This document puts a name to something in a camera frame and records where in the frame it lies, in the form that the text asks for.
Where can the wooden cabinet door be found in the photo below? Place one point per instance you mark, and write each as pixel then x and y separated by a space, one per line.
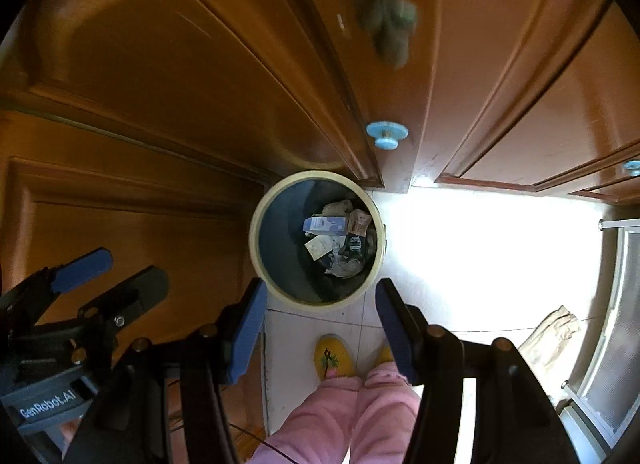
pixel 175 53
pixel 440 68
pixel 565 118
pixel 125 224

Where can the dark fuzzy cloth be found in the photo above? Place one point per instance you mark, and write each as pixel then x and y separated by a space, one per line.
pixel 380 3

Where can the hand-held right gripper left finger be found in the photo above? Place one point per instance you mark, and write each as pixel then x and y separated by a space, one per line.
pixel 245 334

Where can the white paper piece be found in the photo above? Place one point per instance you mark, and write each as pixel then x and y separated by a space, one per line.
pixel 317 247

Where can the brown paper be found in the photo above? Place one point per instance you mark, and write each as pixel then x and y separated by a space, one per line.
pixel 337 208

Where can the glass door with metal frame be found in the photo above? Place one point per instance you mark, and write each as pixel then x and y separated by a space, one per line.
pixel 615 334

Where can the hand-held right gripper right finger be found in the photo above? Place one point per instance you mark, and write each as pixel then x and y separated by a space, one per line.
pixel 395 334

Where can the person's left leg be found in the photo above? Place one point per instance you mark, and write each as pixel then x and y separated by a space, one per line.
pixel 315 424

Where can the blue round cabinet knob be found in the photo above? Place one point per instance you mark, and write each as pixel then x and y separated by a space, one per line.
pixel 386 133
pixel 631 167

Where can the yellow slipper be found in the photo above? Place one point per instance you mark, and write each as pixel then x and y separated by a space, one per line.
pixel 334 356
pixel 386 355

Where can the round beige trash bin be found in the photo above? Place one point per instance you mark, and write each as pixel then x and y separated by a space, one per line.
pixel 285 249

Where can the small white paper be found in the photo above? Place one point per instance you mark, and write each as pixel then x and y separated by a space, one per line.
pixel 345 268

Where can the person's right leg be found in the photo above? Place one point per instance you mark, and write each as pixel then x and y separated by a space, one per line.
pixel 385 409

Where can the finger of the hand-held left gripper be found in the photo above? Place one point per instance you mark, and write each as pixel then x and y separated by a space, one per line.
pixel 82 269
pixel 130 299

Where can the person's leg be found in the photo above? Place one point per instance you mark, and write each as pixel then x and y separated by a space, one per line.
pixel 315 424
pixel 385 409

